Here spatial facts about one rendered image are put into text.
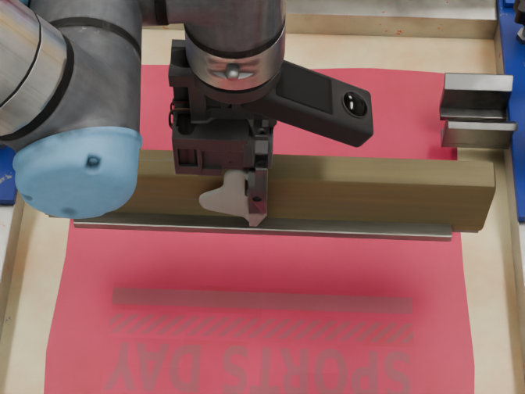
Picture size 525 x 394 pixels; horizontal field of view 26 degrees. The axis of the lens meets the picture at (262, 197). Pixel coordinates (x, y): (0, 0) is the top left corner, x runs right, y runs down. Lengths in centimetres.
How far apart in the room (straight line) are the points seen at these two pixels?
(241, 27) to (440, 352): 46
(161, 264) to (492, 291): 34
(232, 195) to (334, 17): 39
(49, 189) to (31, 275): 49
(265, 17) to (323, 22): 52
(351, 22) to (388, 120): 13
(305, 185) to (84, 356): 29
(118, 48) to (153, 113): 54
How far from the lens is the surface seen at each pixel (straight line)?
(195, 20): 79
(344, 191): 100
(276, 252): 117
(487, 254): 119
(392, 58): 132
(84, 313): 115
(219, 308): 114
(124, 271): 116
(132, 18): 75
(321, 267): 116
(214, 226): 104
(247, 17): 79
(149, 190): 102
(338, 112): 91
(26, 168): 68
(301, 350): 112
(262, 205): 96
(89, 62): 70
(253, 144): 92
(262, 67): 84
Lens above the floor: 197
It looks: 58 degrees down
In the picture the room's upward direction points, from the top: straight up
